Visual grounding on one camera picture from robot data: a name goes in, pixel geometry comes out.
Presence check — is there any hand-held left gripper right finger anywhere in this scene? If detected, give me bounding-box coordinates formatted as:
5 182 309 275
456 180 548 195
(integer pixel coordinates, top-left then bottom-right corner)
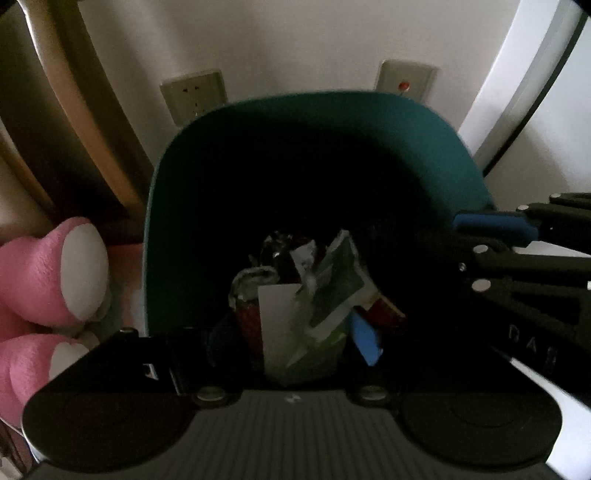
344 310 417 408

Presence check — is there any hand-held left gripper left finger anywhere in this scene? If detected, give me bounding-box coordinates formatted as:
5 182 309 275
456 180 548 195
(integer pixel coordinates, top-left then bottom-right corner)
99 325 245 408

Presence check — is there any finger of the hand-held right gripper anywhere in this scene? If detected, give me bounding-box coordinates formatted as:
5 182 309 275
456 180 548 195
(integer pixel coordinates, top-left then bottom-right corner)
454 191 591 253
414 232 591 320

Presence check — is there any white paper sheet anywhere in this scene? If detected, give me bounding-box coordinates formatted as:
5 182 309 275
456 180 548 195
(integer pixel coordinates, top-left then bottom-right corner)
257 284 305 384

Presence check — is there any teal trash bin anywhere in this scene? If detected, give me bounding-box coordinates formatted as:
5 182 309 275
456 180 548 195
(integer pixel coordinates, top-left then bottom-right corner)
142 91 497 398

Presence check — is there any dark red box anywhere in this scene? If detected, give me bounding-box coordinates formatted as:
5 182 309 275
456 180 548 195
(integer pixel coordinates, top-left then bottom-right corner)
367 295 407 328

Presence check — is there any red mesh net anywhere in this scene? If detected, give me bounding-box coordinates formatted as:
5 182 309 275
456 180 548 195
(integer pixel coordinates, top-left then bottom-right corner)
233 298 264 365

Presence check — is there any light green plastic bag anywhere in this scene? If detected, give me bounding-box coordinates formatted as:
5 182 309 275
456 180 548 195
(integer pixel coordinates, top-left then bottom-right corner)
265 318 349 388

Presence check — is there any green and white packet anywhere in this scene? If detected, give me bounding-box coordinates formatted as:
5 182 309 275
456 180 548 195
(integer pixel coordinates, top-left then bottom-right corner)
295 230 377 333

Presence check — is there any crumpled grey-white wrapper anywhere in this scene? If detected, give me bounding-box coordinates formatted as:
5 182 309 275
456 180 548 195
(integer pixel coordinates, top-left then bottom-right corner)
229 265 278 310

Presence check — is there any shiny black wrapper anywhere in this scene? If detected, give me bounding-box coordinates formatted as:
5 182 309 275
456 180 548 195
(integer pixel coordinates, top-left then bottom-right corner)
261 231 317 282

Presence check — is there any white door with dark edge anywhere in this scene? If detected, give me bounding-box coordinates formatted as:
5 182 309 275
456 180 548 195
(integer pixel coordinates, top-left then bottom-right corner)
455 0 591 178

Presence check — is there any pink plush toy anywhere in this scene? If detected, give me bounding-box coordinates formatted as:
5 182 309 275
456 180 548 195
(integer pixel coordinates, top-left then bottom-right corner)
0 217 112 430

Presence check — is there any wall plate with red button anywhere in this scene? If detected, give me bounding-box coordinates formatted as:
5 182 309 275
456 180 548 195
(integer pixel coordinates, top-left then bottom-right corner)
375 59 437 100

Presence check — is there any beige wall socket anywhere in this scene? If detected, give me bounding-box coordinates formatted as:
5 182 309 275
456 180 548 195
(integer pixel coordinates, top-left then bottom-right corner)
160 69 228 124

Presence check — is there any wooden furniture frame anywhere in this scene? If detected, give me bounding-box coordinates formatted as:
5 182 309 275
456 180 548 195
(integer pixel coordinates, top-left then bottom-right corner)
0 0 155 241

